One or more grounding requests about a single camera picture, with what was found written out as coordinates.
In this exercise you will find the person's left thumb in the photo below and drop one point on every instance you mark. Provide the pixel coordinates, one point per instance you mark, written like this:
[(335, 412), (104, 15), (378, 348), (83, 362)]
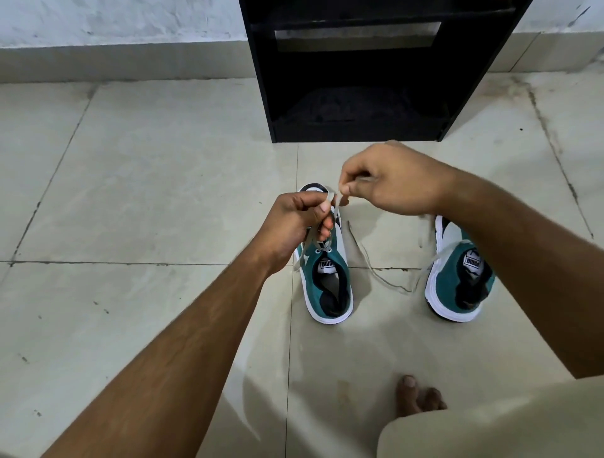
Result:
[(315, 209)]

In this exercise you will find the person's right thumb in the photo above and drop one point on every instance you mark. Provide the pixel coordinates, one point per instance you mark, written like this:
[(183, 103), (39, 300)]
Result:
[(362, 192)]

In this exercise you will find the white shoelace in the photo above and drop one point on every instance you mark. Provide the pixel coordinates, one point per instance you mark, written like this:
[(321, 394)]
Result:
[(436, 258), (335, 198)]

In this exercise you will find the teal and white sneaker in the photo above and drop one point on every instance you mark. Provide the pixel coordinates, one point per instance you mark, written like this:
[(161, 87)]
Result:
[(336, 273), (453, 288)]

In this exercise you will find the person's right hand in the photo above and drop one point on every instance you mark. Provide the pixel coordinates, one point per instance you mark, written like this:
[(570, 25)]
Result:
[(406, 181)]

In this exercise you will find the person's left hand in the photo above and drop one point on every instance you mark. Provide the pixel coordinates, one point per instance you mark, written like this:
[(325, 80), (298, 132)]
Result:
[(288, 226)]

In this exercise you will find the beige trouser leg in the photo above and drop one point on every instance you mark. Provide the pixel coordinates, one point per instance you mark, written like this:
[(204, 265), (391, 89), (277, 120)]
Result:
[(500, 424)]

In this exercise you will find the person's left forearm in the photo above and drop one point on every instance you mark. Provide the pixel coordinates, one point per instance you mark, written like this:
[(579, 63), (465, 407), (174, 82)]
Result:
[(179, 349)]

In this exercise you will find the person's right forearm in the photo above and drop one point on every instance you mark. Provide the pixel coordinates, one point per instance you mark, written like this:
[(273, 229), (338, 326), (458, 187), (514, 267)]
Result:
[(528, 255)]

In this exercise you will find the black wooden shelf unit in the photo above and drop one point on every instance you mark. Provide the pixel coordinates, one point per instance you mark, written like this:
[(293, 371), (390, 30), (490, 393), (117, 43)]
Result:
[(358, 108)]

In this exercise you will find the person's bare foot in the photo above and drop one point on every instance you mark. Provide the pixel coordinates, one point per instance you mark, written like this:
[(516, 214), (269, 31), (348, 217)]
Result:
[(415, 398)]

